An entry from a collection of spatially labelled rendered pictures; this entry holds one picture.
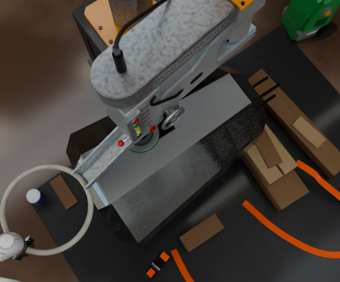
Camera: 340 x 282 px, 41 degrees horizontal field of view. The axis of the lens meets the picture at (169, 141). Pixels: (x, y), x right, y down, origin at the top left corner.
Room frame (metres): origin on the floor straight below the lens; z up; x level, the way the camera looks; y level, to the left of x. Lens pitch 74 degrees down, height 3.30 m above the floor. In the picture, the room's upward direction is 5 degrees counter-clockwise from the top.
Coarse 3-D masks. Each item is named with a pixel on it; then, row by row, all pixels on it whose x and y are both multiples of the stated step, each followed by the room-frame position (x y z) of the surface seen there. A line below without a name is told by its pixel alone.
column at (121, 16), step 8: (112, 0) 1.53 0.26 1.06; (144, 0) 1.53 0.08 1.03; (112, 8) 1.53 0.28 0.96; (120, 8) 1.50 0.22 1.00; (128, 8) 1.48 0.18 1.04; (136, 8) 1.45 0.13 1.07; (144, 8) 1.52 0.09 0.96; (120, 16) 1.51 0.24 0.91; (128, 16) 1.48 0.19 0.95; (120, 24) 1.52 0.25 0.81; (136, 24) 1.46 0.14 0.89
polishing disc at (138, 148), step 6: (156, 126) 0.81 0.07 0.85; (150, 132) 0.78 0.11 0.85; (156, 132) 0.78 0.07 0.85; (150, 138) 0.75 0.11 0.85; (156, 138) 0.74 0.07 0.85; (138, 144) 0.71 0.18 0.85; (144, 144) 0.71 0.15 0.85; (150, 144) 0.71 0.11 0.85; (138, 150) 0.68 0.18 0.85; (144, 150) 0.68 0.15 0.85
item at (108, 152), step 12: (120, 132) 0.75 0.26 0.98; (108, 144) 0.70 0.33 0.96; (132, 144) 0.68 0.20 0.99; (96, 156) 0.64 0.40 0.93; (108, 156) 0.63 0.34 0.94; (120, 156) 0.62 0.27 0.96; (84, 168) 0.59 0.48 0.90; (96, 168) 0.58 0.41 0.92; (108, 168) 0.57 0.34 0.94; (96, 180) 0.51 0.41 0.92
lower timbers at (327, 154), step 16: (256, 80) 1.36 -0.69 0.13; (272, 80) 1.35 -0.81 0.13; (272, 112) 1.11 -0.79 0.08; (288, 112) 1.08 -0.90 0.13; (288, 128) 0.96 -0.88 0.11; (304, 144) 0.83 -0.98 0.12; (320, 160) 0.70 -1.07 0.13; (336, 160) 0.69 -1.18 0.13; (256, 176) 0.63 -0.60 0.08; (288, 176) 0.60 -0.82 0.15; (272, 192) 0.49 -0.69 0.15; (288, 192) 0.48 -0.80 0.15; (304, 192) 0.47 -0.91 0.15
